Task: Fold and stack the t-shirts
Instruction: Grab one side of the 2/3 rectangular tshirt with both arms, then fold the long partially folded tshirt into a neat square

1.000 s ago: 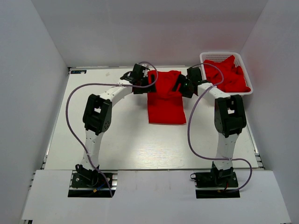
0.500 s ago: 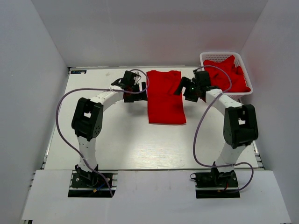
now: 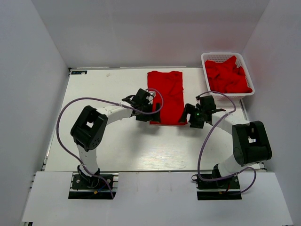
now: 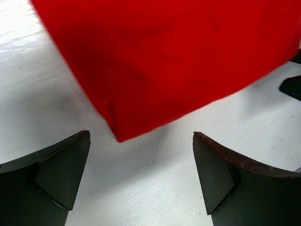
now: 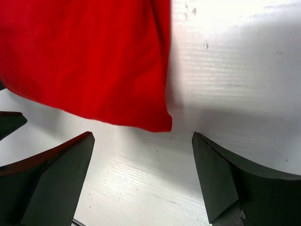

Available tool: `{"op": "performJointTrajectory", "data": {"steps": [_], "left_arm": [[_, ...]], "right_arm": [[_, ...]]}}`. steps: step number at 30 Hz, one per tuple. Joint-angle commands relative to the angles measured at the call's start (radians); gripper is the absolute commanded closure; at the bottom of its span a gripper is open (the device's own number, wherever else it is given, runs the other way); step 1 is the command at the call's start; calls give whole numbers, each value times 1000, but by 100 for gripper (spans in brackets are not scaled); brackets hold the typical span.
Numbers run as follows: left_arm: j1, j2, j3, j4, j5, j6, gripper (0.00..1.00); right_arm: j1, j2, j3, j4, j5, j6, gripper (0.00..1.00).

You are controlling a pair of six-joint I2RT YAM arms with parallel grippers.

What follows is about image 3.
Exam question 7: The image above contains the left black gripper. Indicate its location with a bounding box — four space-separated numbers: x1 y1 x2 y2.
136 101 160 122

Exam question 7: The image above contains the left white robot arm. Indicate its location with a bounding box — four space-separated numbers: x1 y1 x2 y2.
71 88 164 188

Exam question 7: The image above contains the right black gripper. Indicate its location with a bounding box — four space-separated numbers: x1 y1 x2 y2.
178 103 206 129

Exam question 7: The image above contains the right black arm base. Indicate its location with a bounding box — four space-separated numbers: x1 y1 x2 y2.
191 174 242 201

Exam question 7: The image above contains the blue table label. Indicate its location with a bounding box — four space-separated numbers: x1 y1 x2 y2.
71 71 87 75

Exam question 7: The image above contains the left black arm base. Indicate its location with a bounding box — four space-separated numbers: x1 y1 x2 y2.
68 172 119 200

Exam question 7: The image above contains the red shirts pile in basket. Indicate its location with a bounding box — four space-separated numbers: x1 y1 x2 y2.
205 56 253 94

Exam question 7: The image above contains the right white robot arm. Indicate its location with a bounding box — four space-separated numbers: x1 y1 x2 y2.
179 93 272 188

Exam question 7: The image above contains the white plastic basket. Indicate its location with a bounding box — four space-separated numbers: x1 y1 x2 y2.
201 52 254 100

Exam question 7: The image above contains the red t shirt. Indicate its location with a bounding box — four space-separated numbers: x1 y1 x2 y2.
147 71 187 126

